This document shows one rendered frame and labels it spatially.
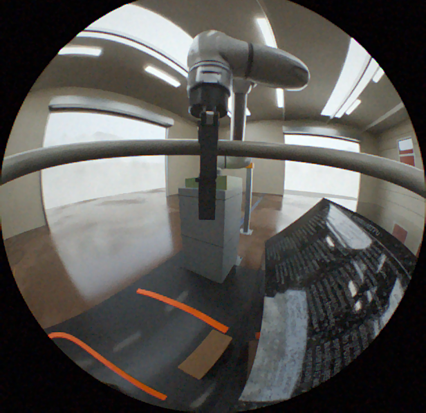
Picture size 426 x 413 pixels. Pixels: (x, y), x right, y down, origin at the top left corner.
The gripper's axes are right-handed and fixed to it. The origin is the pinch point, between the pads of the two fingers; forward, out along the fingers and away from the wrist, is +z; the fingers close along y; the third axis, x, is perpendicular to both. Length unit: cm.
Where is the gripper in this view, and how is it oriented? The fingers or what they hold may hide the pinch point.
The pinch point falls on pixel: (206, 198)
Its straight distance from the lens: 24.1
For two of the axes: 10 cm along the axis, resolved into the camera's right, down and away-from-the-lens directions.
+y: 0.7, 2.6, -9.6
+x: 10.0, 0.1, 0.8
